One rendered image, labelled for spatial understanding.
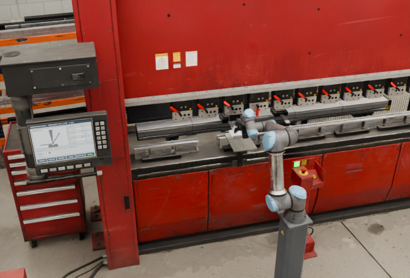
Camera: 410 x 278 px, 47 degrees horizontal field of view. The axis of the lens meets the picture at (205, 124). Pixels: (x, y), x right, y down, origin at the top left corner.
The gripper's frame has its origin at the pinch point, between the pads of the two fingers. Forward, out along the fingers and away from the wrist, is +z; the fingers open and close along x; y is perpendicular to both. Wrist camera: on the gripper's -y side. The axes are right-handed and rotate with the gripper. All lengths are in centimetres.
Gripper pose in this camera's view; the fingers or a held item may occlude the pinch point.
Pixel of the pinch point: (238, 133)
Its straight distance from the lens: 366.0
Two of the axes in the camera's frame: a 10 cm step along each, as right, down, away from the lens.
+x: -9.7, 1.2, -2.1
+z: -1.5, 3.7, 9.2
